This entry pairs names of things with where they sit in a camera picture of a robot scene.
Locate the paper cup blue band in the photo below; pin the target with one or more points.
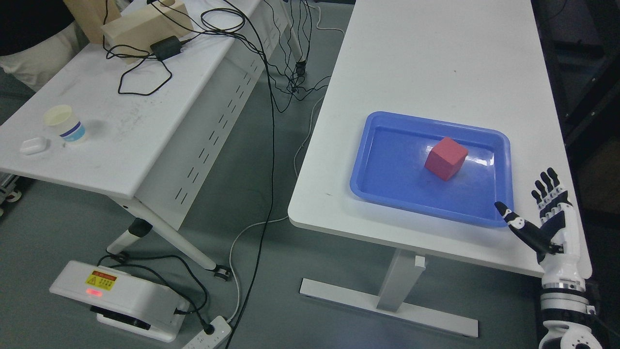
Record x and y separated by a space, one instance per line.
63 121

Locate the white power strip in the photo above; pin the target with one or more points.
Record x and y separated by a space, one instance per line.
221 333

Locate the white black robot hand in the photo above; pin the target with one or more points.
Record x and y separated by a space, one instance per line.
557 241

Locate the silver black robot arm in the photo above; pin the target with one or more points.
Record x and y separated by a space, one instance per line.
568 316

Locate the white table with leg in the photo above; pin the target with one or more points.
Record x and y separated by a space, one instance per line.
409 73

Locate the white device with warning label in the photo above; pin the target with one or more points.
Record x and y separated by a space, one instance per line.
122 300

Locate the beige cardboard box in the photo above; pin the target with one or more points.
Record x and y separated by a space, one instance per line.
134 33

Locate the pink foam block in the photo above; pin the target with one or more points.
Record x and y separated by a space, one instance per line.
446 158

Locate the white earbuds case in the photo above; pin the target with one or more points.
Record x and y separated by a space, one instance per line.
33 146

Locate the white folding table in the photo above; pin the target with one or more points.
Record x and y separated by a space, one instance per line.
150 154

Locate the black power adapter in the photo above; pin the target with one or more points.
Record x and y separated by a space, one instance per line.
166 48

